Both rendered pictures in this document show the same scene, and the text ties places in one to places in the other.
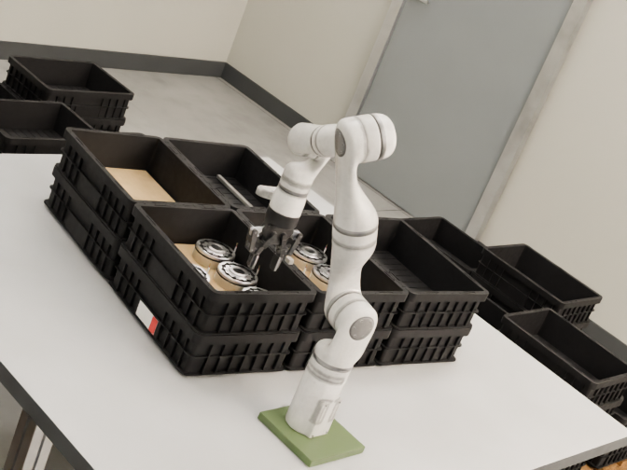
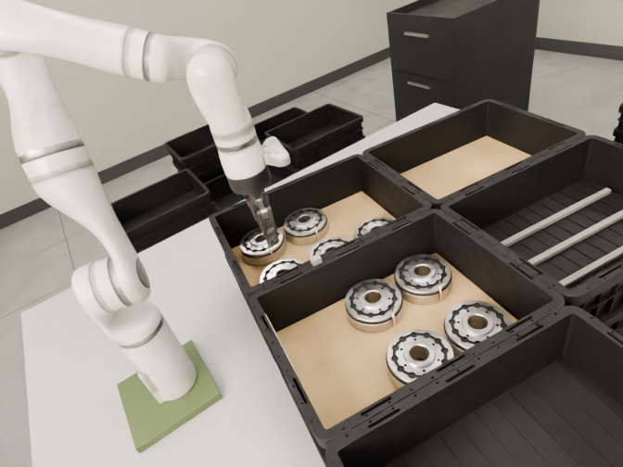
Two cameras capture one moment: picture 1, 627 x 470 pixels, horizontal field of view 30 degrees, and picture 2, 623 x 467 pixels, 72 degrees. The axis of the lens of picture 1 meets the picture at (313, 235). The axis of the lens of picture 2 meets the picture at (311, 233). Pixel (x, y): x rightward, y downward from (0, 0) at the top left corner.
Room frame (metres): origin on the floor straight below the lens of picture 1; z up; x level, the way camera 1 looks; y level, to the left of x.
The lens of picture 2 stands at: (2.84, -0.48, 1.44)
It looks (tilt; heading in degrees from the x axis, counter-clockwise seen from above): 37 degrees down; 119
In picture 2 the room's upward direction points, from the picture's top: 15 degrees counter-clockwise
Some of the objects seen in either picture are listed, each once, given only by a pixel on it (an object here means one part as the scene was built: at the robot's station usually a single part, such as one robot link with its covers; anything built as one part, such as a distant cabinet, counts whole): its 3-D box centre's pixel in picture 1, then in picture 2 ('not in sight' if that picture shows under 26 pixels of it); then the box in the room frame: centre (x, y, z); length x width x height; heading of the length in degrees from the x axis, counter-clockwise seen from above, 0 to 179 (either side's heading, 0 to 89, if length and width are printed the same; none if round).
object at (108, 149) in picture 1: (140, 187); (465, 166); (2.79, 0.46, 0.87); 0.40 x 0.30 x 0.11; 44
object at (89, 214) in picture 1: (128, 224); not in sight; (2.79, 0.46, 0.76); 0.40 x 0.30 x 0.12; 44
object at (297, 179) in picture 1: (309, 159); (221, 99); (2.45, 0.07, 1.23); 0.09 x 0.07 x 0.15; 112
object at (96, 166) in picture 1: (146, 171); (466, 147); (2.79, 0.46, 0.92); 0.40 x 0.30 x 0.02; 44
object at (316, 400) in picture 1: (318, 392); (158, 355); (2.26, -0.14, 0.80); 0.09 x 0.09 x 0.17; 54
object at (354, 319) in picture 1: (344, 332); (120, 301); (2.26, -0.14, 0.96); 0.09 x 0.09 x 0.17; 37
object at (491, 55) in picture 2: not in sight; (460, 85); (2.65, 2.01, 0.45); 0.62 x 0.45 x 0.90; 52
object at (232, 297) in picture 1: (223, 252); (313, 215); (2.50, 0.18, 0.92); 0.40 x 0.30 x 0.02; 44
